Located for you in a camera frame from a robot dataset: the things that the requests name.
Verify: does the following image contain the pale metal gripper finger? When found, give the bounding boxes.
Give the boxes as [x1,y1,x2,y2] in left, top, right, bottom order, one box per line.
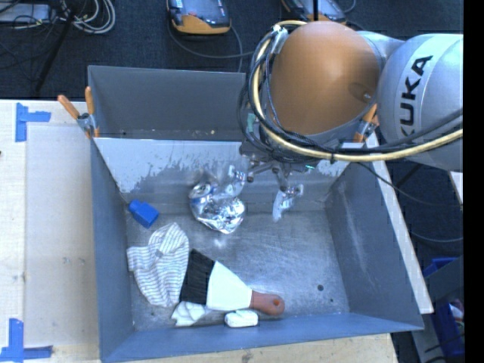
[271,182,305,223]
[225,164,250,199]

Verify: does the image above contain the crushed silver can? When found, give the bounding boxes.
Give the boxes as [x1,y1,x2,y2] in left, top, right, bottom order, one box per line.
[188,181,247,235]

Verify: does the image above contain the grey metal bin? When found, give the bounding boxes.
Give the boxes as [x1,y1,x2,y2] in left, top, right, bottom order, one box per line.
[87,65,425,363]

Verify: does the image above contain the small blue block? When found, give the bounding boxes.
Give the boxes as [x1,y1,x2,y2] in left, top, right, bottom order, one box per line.
[128,199,160,229]

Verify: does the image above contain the white striped cloth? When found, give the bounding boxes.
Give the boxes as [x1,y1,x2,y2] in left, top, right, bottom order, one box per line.
[126,222,191,309]

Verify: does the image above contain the small white bar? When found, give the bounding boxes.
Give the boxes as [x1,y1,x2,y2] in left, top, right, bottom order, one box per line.
[224,309,259,329]

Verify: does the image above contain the plain white cloth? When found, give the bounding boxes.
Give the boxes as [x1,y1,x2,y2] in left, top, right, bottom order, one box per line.
[170,300,207,327]

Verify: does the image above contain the black bristle brush, wood handle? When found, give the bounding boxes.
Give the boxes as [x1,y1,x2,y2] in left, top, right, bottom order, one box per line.
[178,248,286,316]

